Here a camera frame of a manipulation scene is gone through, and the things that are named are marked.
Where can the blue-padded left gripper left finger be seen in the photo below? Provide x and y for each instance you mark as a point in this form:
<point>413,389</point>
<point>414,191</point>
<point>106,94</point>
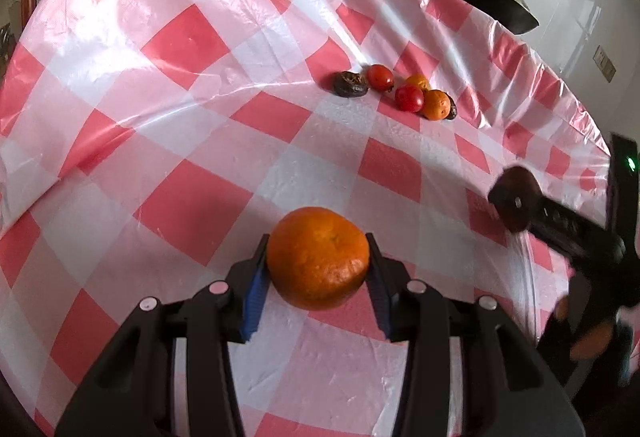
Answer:
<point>129,389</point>

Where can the small orange mandarin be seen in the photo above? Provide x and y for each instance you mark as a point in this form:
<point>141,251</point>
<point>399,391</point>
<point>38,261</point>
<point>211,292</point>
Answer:
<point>419,81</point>
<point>436,105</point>

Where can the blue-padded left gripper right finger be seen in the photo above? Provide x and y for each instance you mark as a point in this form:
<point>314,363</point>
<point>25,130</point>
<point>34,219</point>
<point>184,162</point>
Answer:
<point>506,388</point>

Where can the red tomato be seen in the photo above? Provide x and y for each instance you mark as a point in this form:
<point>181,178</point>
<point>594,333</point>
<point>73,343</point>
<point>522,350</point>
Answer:
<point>409,98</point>
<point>380,78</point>

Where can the small orange mandarin rear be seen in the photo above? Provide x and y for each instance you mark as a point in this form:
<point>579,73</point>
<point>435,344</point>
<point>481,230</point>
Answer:
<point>419,81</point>

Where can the dark passion fruit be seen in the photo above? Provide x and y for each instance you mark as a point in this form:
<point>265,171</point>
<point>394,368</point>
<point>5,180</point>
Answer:
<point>349,84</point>

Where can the large orange mandarin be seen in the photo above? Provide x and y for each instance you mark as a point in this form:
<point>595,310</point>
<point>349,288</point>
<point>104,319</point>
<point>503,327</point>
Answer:
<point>317,259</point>

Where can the dark purple fruit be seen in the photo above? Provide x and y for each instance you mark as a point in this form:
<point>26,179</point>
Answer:
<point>515,195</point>

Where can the red white checkered tablecloth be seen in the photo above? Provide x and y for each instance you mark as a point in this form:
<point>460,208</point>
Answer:
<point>147,145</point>

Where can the wall socket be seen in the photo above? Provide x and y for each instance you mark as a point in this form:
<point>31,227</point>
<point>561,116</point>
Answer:
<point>604,64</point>

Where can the dark fruit far right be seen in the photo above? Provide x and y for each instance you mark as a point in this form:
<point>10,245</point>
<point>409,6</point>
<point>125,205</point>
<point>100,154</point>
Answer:
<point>453,112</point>

